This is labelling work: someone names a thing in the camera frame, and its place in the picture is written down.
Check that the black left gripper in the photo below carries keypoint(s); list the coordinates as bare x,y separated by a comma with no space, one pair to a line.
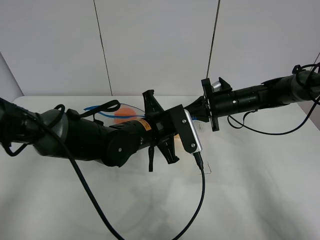
163,128

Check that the orange fruit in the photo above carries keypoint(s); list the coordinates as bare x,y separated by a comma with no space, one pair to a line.
124,114

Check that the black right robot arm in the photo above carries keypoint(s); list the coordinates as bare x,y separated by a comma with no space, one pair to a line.
302,85

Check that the yellow pear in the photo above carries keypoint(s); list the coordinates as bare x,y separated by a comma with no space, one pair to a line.
177,140

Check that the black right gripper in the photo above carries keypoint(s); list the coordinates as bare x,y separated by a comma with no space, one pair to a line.
216,104

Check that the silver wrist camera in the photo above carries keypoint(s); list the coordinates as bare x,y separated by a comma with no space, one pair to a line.
185,128
216,86

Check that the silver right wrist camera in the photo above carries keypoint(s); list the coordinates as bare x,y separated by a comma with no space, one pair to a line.
216,86

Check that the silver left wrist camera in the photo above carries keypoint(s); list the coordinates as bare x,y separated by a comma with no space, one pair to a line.
185,128

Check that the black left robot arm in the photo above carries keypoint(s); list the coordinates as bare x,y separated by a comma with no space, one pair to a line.
65,133

